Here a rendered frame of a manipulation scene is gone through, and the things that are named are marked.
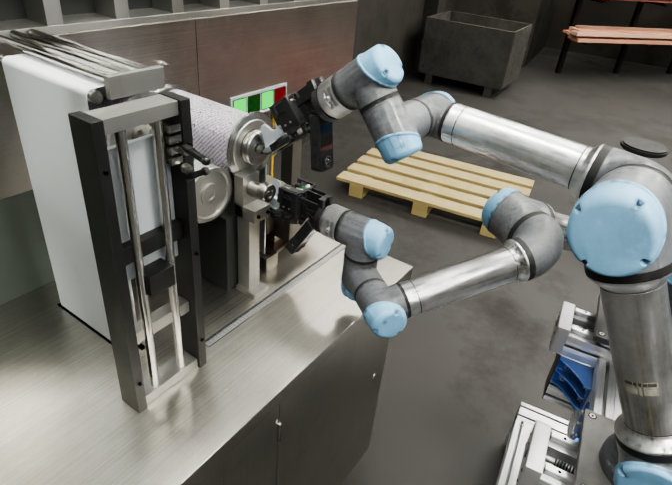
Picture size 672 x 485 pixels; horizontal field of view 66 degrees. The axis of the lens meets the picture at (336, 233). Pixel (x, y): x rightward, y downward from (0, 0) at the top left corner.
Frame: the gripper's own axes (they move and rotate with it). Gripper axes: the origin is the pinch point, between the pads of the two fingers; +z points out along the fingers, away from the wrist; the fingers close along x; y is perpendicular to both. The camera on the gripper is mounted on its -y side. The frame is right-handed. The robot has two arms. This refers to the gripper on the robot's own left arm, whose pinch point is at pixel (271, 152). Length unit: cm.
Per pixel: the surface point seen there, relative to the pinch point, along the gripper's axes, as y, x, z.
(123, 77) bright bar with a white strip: 17.0, 32.5, -12.3
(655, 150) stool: -94, -303, -7
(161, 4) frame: 44.2, -7.3, 17.2
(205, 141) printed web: 8.3, 8.2, 7.8
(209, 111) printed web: 13.7, 4.7, 6.2
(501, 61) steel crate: 13, -531, 140
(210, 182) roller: -0.2, 13.5, 6.2
